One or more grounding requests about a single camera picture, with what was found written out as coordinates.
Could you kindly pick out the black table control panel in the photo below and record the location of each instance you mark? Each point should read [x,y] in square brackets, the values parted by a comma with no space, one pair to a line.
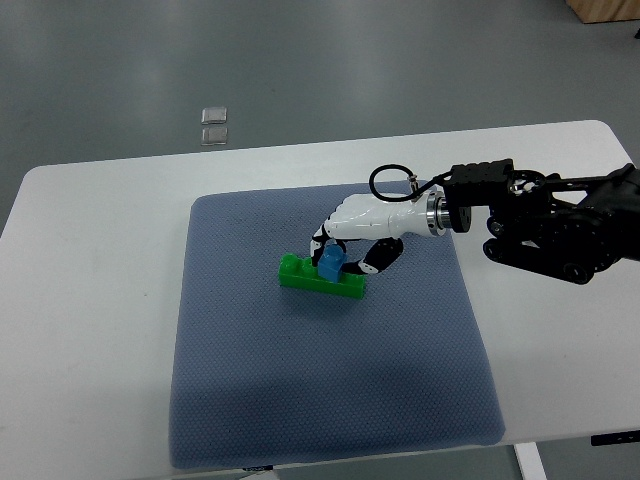
[616,438]

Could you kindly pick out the white table leg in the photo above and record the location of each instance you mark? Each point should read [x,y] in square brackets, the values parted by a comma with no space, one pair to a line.
[529,461]

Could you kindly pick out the blue-grey fabric mat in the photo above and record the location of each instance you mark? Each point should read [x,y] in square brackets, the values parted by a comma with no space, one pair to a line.
[269,375]

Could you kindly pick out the green four-stud block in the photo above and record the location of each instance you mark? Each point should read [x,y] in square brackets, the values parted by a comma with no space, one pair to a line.
[299,273]

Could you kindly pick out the upper metal floor plate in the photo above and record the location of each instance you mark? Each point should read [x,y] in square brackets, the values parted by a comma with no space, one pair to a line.
[214,115]

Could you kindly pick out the blue single-stud block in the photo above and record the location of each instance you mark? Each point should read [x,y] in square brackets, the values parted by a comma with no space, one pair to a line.
[330,264]

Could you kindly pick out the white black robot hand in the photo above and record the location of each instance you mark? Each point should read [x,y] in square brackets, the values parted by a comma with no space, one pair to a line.
[366,217]

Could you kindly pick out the wooden box corner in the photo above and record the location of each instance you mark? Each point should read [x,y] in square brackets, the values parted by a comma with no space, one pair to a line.
[603,11]

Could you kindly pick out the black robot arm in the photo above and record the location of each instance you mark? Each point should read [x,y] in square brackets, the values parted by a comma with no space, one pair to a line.
[567,229]

